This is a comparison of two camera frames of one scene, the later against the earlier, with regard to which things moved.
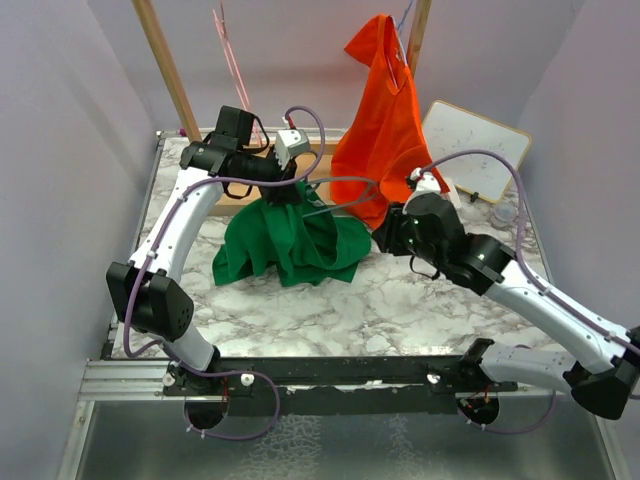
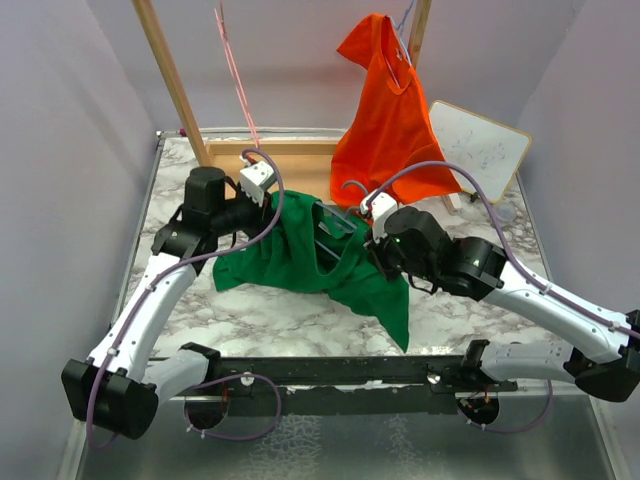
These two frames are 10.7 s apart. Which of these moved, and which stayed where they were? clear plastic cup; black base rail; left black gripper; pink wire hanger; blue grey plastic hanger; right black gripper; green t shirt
Moved: green t shirt; right black gripper; blue grey plastic hanger; left black gripper
Stayed: pink wire hanger; black base rail; clear plastic cup
